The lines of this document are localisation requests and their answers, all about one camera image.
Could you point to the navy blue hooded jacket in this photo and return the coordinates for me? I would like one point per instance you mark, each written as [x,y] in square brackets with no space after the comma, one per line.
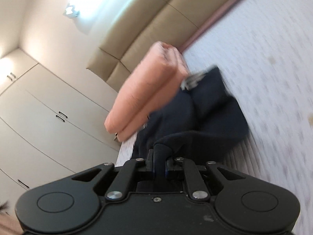
[202,124]

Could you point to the upper pink pillow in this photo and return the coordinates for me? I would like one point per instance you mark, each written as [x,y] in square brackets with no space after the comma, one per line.
[159,63]

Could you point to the floral quilted bedspread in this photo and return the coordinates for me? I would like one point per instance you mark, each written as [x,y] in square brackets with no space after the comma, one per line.
[263,49]

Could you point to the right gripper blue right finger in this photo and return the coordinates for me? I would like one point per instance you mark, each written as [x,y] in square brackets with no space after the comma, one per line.
[167,167]

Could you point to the beige padded headboard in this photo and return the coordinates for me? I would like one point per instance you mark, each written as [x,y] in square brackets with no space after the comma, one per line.
[141,24]

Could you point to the white wardrobe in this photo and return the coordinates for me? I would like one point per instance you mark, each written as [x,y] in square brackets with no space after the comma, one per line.
[48,129]

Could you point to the lower pink pillow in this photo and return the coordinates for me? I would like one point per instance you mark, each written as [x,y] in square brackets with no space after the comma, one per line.
[158,100]

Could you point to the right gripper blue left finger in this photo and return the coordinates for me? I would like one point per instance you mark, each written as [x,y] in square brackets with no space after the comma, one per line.
[149,161]

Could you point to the pink pillow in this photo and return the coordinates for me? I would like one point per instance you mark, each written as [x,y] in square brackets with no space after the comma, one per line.
[159,63]
[158,100]

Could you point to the wall lamp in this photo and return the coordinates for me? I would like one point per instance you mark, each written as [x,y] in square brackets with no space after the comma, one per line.
[71,11]

